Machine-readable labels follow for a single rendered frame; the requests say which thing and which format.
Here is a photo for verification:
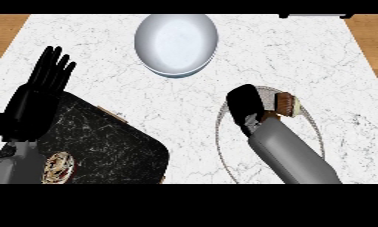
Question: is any brown sweet potato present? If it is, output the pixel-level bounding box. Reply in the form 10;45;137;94
263;91;303;123

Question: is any black marble cutting board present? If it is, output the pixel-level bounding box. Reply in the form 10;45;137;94
36;90;171;185

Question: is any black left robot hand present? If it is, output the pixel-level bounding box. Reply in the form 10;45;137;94
0;45;78;144

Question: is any white bowl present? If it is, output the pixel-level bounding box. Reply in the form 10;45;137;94
133;14;220;79

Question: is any red rimmed can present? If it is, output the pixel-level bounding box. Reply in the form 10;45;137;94
40;150;77;185

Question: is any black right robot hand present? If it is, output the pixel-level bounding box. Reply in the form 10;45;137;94
225;83;270;138

